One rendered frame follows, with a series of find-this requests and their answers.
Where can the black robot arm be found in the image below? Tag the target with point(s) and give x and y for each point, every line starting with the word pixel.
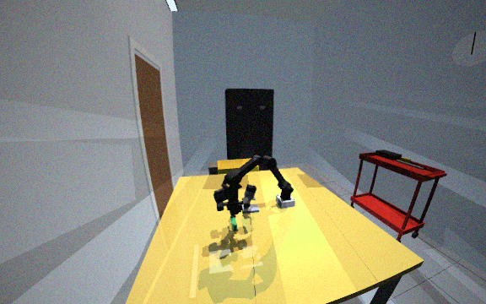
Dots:
pixel 233 179

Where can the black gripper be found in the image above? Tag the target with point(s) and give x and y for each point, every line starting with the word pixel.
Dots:
pixel 245 202

